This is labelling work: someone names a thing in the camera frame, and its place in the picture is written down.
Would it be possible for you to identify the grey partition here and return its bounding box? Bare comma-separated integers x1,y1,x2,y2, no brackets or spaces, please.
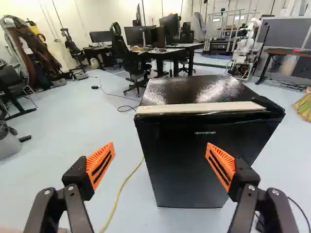
256,16,311,50

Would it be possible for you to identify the tall black monitor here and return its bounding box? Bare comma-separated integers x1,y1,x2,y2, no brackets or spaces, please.
159,14,180,46

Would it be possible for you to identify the white robot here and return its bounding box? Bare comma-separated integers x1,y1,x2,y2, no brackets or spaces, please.
228,17,262,82

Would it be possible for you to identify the wood top desk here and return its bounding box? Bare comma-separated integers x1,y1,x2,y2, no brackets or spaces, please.
255,48,311,85

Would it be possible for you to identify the black floor cable loop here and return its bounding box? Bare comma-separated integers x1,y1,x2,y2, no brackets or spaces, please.
117,98,140,113

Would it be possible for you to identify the wide black monitor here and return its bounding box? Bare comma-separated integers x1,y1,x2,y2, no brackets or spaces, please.
123,25,166,48

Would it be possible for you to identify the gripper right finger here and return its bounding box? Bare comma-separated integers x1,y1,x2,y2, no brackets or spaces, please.
205,142,300,233

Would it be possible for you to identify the yellow bag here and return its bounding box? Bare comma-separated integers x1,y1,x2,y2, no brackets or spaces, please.
292,87,311,122

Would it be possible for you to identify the black mini fridge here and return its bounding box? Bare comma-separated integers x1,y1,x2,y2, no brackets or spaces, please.
133,74,286,209

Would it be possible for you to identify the yellow floor cable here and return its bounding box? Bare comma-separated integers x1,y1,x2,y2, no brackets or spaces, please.
98,156,145,233

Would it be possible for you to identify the black office chair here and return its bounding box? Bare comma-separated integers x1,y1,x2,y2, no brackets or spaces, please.
109,22,153,98

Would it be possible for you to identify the black office desk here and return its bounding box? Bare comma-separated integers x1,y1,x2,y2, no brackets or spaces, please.
131,43,205,78

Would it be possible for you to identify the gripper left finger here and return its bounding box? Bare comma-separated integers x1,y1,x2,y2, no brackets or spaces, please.
23,142,116,233

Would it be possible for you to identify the grey bin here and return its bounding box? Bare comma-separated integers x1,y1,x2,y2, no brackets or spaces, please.
0,120,23,161

